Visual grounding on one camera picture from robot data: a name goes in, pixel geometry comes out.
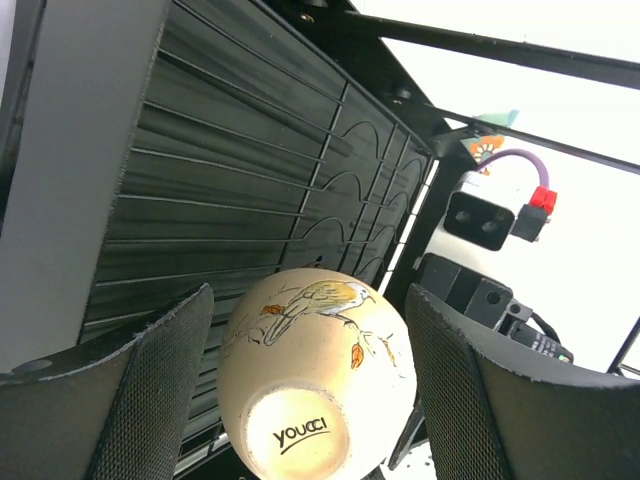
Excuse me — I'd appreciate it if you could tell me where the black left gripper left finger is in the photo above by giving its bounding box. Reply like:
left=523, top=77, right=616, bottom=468
left=1, top=284, right=214, bottom=479

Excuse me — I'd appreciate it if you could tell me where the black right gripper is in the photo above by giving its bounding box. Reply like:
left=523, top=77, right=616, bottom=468
left=418, top=253, right=574, bottom=363

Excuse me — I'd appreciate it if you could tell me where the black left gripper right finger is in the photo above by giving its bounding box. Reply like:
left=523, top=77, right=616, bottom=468
left=405, top=284, right=639, bottom=479

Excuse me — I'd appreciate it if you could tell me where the teal glazed bowl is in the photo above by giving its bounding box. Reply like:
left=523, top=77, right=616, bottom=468
left=461, top=109, right=520, bottom=165

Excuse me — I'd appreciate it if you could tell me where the tan wooden bowl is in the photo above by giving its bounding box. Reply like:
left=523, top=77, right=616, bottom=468
left=217, top=268, right=417, bottom=479

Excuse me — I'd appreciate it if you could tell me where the black wire dish rack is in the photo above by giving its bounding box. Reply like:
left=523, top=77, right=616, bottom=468
left=99, top=0, right=640, bottom=471

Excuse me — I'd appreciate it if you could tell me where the black plastic drain tray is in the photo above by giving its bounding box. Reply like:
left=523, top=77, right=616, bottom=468
left=1, top=1, right=432, bottom=479

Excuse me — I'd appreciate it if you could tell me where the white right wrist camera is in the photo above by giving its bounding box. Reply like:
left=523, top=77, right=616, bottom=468
left=428, top=171, right=530, bottom=273

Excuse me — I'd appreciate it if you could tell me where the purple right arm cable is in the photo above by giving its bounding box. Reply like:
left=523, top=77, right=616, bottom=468
left=477, top=147, right=559, bottom=211

